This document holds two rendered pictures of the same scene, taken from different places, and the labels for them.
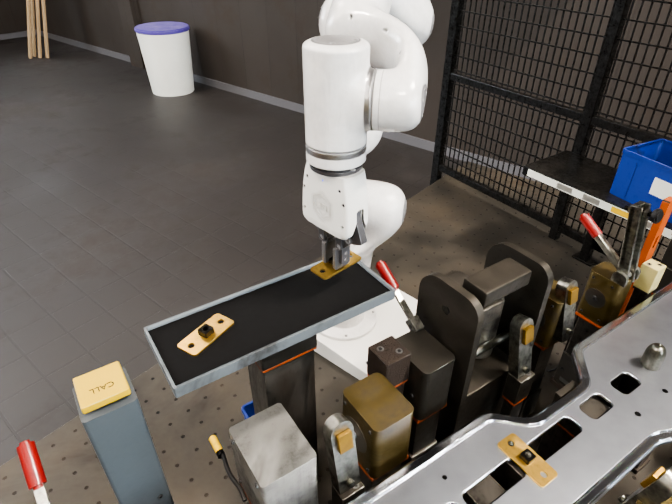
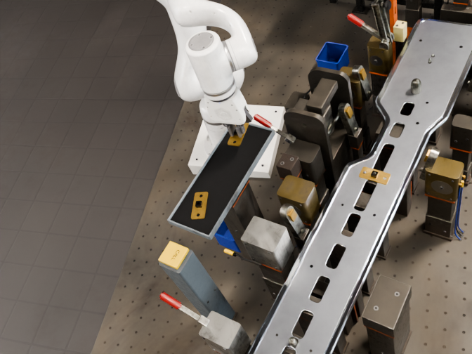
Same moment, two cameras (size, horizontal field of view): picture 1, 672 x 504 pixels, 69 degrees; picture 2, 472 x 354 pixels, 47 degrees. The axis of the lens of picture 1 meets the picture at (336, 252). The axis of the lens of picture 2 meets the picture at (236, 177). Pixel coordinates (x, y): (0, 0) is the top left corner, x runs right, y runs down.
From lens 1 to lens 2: 78 cm
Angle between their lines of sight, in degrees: 18
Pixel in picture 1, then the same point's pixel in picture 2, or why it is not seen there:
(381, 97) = (237, 58)
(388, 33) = (216, 14)
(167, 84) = not seen: outside the picture
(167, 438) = not seen: hidden behind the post
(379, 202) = not seen: hidden behind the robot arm
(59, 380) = (30, 296)
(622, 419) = (411, 130)
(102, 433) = (186, 273)
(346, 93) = (220, 64)
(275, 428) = (260, 227)
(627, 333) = (400, 76)
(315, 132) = (210, 86)
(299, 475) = (283, 239)
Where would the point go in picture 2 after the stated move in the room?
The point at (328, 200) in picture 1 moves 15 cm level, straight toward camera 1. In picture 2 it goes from (226, 110) to (254, 147)
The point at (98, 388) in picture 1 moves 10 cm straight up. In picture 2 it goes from (174, 256) to (160, 237)
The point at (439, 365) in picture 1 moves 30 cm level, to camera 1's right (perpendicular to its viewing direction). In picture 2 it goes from (314, 154) to (403, 103)
